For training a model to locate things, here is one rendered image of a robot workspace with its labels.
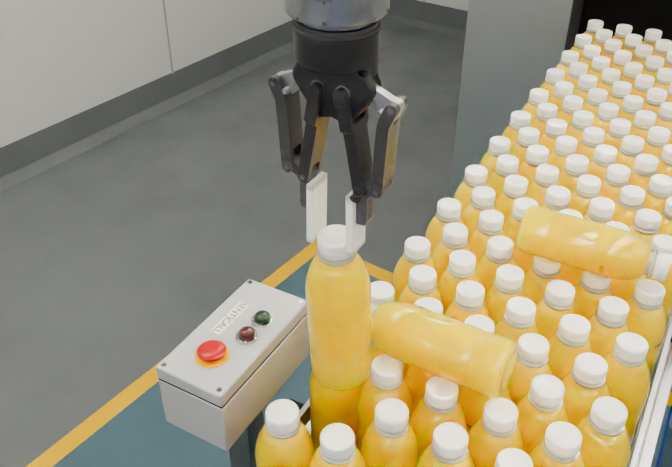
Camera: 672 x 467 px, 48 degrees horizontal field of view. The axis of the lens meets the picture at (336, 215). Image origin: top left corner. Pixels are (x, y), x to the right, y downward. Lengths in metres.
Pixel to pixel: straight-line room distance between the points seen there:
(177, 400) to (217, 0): 3.57
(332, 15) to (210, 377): 0.49
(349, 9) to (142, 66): 3.50
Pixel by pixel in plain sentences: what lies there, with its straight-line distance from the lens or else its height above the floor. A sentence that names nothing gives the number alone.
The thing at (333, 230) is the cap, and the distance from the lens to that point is 0.77.
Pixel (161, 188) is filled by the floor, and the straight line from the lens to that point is 3.45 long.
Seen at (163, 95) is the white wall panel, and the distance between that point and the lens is 4.19.
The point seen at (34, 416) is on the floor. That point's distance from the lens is 2.51.
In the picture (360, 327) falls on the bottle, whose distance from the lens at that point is 0.81.
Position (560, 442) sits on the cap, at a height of 1.10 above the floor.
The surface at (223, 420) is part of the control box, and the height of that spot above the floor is 1.06.
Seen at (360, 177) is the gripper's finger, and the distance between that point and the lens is 0.69.
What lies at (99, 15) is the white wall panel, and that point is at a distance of 3.85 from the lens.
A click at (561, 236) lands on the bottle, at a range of 1.09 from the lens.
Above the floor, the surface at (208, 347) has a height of 1.11.
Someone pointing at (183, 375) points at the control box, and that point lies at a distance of 0.94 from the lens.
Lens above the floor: 1.76
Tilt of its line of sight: 34 degrees down
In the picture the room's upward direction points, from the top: straight up
